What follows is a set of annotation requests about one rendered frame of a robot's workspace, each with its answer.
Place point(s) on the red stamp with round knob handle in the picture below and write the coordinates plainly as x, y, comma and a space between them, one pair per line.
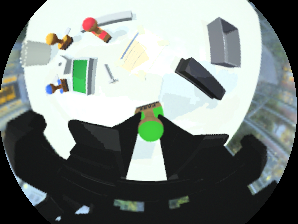
90, 25

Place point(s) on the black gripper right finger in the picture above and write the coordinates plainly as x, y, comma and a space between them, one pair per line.
178, 146

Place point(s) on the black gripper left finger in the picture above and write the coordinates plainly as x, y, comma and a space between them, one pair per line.
119, 139

